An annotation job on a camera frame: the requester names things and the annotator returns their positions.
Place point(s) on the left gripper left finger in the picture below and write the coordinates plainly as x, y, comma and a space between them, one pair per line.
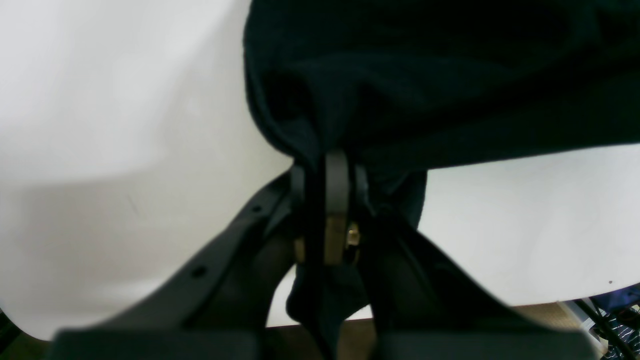
215, 307

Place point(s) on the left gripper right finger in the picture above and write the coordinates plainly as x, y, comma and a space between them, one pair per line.
425, 306

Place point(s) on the black graphic t-shirt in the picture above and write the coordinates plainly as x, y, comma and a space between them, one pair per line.
404, 87

